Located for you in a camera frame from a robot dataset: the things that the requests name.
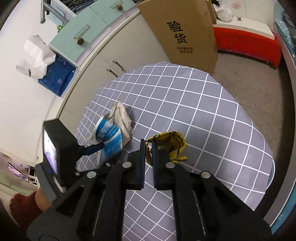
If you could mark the metal stair handrail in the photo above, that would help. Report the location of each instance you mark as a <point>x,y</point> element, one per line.
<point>47,8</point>

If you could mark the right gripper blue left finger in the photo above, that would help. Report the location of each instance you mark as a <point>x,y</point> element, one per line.
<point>140,166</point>

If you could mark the white plastic bag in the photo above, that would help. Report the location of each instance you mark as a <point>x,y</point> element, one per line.
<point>223,13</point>

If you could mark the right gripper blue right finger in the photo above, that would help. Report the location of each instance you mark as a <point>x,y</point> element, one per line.
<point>156,165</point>

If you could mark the yellow snack bag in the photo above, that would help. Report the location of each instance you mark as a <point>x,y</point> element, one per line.
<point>168,145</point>

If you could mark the purple stair shelf unit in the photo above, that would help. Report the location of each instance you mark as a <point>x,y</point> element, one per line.
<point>86,29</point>

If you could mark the red storage bench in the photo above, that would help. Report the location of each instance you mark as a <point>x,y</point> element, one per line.
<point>248,42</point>

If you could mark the left hand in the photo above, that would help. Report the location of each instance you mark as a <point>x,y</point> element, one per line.
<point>41,201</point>

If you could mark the white base cabinet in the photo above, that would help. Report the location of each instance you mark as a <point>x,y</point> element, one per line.
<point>131,44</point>

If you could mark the white paper bag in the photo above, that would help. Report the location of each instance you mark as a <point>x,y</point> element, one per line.
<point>36,57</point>

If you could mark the blue white bag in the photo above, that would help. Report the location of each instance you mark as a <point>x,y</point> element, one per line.
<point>109,133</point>

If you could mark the grey checked tablecloth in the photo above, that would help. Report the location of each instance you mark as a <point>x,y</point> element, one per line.
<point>189,109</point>

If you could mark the blue plastic package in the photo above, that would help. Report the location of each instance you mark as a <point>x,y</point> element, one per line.
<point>58,76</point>

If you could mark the large cardboard box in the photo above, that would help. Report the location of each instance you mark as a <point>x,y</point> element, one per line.
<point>185,31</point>

